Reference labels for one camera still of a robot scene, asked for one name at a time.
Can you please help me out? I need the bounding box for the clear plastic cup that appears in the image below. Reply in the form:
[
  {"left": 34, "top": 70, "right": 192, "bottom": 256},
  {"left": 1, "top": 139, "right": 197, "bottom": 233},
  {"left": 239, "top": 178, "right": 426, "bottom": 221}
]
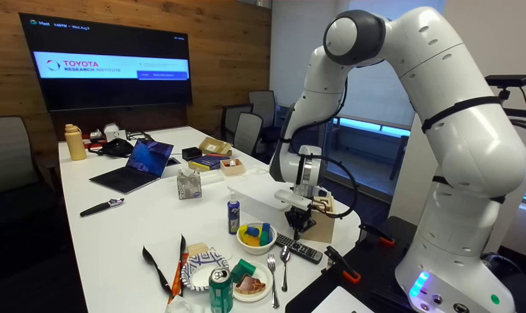
[{"left": 164, "top": 296, "right": 206, "bottom": 313}]

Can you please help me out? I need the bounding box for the white bowl with brown piece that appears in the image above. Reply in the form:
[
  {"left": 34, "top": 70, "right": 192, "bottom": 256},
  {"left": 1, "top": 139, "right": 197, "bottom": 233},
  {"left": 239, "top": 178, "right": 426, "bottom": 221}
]
[{"left": 230, "top": 259, "right": 272, "bottom": 303}]

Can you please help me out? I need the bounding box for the black plastic utensil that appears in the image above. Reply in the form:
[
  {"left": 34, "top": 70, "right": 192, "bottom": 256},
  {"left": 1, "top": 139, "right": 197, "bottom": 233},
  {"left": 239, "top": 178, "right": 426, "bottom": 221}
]
[{"left": 142, "top": 247, "right": 171, "bottom": 296}]

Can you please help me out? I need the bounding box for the black marker pen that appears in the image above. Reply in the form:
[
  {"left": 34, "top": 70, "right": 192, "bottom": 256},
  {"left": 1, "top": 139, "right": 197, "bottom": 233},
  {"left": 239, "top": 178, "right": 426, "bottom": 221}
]
[{"left": 79, "top": 198, "right": 124, "bottom": 218}]

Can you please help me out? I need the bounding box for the grey tissue box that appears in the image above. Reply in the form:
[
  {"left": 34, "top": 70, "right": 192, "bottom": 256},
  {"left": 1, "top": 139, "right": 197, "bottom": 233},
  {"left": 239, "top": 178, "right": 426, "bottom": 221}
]
[{"left": 176, "top": 169, "right": 201, "bottom": 200}]

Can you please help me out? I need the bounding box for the open blue laptop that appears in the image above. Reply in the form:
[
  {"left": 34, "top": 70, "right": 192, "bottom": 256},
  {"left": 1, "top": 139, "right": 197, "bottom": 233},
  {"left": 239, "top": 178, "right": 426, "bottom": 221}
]
[{"left": 91, "top": 139, "right": 173, "bottom": 193}]

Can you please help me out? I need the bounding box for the wooden shape sorter box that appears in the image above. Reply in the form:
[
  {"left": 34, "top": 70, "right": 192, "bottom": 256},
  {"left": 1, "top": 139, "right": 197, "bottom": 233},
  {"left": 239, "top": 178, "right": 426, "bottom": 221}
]
[{"left": 301, "top": 197, "right": 334, "bottom": 244}]

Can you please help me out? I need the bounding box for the orange handled black spatula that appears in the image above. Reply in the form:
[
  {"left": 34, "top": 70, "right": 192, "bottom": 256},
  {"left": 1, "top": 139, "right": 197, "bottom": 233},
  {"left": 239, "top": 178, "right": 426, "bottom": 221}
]
[{"left": 168, "top": 235, "right": 187, "bottom": 303}]

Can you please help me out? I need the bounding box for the blue patterned paper plate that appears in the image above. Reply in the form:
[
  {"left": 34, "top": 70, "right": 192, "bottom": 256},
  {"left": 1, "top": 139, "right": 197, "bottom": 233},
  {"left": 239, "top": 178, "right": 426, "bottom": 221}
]
[{"left": 180, "top": 251, "right": 229, "bottom": 292}]

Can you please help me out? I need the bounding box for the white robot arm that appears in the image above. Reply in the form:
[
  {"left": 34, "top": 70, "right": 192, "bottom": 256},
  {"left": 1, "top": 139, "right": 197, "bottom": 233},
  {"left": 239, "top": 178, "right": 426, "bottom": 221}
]
[{"left": 268, "top": 7, "right": 526, "bottom": 313}]

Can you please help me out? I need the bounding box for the grey office chair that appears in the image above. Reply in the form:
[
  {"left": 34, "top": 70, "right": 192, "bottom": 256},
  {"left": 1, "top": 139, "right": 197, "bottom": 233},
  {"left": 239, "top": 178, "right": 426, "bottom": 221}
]
[{"left": 232, "top": 113, "right": 262, "bottom": 155}]

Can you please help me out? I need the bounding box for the orange black table clamp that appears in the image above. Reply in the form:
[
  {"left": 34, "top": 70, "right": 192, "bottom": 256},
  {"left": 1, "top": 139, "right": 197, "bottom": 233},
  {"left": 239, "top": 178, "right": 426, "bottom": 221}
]
[{"left": 324, "top": 245, "right": 360, "bottom": 285}]

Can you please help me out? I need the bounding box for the grey black tv remote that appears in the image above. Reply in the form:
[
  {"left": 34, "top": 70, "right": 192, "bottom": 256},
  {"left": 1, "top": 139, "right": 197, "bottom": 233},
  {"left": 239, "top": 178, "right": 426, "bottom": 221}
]
[{"left": 275, "top": 235, "right": 322, "bottom": 265}]

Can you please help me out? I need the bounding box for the yellow mustard bottle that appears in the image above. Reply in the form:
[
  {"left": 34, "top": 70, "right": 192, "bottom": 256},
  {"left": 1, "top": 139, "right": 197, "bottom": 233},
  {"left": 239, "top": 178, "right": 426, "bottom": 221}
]
[{"left": 64, "top": 124, "right": 86, "bottom": 160}]

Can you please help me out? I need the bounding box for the small wooden block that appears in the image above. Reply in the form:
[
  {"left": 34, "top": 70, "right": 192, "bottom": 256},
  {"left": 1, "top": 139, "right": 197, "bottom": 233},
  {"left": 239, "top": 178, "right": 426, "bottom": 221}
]
[{"left": 187, "top": 242, "right": 208, "bottom": 258}]

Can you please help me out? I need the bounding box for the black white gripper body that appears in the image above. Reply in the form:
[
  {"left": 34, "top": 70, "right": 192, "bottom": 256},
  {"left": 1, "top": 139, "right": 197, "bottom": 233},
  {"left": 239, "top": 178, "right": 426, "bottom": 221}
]
[{"left": 274, "top": 190, "right": 314, "bottom": 233}]

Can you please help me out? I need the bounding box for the metal spoon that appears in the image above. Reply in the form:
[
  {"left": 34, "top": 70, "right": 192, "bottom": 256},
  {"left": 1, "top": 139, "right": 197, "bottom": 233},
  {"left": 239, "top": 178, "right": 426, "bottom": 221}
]
[{"left": 279, "top": 245, "right": 291, "bottom": 292}]

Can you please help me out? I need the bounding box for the wall mounted tv screen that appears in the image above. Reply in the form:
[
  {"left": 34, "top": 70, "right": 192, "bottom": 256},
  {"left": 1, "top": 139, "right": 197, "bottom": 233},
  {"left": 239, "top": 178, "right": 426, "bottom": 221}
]
[{"left": 19, "top": 12, "right": 192, "bottom": 112}]

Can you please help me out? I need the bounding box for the green soda can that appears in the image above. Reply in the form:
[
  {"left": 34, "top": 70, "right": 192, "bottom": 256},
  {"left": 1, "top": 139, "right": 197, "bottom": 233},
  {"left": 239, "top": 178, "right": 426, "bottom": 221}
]
[{"left": 208, "top": 268, "right": 232, "bottom": 313}]

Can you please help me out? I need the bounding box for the white bowl of colored blocks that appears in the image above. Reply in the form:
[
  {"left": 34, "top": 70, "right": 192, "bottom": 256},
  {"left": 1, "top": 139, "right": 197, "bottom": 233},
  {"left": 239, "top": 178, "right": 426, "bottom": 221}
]
[{"left": 236, "top": 223, "right": 275, "bottom": 256}]

